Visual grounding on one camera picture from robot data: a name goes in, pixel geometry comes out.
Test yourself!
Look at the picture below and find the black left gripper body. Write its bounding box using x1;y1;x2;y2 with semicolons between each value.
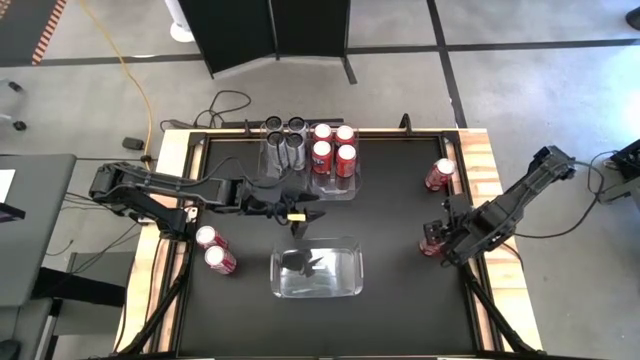
239;178;301;221

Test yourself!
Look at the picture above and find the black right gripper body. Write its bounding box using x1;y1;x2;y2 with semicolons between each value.
439;209;489;265

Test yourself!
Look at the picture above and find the red Coke soda can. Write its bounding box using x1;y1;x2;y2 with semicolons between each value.
424;157;457;193
418;237;444;258
195;224;230;250
203;244;238;275

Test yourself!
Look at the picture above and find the clear plastic storage bin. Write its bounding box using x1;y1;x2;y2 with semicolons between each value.
269;235;365;300
307;121;362;202
258;117;311;187

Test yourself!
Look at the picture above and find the grey power strip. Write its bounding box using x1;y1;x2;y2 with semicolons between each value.
159;118;195;131

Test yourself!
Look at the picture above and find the black folding divider screen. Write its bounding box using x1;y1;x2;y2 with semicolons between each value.
178;0;359;86

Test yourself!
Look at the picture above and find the black equipment box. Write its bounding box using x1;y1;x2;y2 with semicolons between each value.
602;138;640;206

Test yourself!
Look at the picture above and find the grey desk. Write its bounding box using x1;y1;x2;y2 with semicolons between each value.
0;153;78;307

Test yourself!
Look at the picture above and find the dark tablet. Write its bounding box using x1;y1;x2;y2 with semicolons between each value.
0;202;27;224

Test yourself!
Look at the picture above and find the office chair base with casters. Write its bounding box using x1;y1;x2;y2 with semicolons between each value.
0;77;29;132

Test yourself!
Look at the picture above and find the white paper sheet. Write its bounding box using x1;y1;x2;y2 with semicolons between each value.
0;168;17;204

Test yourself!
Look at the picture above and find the black mat with orange stripes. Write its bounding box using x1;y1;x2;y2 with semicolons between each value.
0;0;69;66

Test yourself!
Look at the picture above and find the black aluminium table frame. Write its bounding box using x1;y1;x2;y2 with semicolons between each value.
113;127;544;360

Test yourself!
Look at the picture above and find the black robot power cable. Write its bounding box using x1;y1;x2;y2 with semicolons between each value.
512;149;621;242

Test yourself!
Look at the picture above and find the white pedestal stand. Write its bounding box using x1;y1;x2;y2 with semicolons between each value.
163;0;196;44

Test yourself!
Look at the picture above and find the yellow extension cable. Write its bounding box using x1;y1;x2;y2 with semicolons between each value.
78;0;155;169

